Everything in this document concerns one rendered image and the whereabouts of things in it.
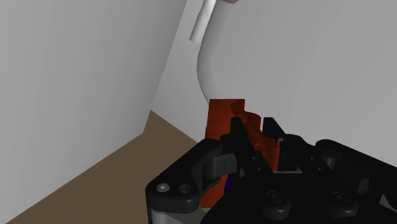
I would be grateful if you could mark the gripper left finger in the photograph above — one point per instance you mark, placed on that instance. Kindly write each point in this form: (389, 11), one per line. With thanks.
(183, 173)

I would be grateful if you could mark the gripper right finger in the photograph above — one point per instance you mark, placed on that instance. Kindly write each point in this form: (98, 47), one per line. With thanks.
(347, 161)

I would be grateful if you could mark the orange irregular figure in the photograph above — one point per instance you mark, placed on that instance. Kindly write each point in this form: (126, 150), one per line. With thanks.
(263, 145)

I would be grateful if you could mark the orange-red box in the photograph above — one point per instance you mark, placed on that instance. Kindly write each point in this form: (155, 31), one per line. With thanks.
(218, 119)

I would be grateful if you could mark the white cylinder pipe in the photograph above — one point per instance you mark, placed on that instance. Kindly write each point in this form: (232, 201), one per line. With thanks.
(203, 18)

